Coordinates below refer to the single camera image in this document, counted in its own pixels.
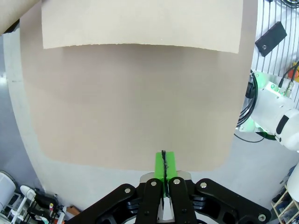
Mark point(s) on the wooden storage rack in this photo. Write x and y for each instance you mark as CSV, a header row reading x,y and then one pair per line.
x,y
286,206

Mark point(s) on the orange floor object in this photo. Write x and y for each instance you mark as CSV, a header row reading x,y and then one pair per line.
x,y
73,209

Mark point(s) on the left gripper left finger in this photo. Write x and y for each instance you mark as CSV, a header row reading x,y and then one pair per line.
x,y
140,203

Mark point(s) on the white rounded appliance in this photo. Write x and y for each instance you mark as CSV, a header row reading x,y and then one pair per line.
x,y
294,182

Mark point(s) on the white cylindrical air purifier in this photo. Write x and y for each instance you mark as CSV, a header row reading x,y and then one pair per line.
x,y
5,189

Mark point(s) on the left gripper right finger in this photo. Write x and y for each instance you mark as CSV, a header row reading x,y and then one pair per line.
x,y
194,203

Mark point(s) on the red emergency stop button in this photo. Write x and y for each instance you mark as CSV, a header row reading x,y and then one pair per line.
x,y
294,72

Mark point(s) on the aluminium profile base table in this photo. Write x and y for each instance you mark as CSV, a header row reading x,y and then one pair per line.
x,y
266,63

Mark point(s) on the black rectangular device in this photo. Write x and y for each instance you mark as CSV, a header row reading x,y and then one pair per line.
x,y
271,38

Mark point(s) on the small white gadget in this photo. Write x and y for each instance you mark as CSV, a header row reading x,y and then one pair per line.
x,y
27,190

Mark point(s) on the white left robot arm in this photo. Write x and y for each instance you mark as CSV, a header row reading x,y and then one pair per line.
x,y
268,109

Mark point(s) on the brown cardboard box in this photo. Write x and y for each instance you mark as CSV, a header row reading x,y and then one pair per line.
x,y
140,23

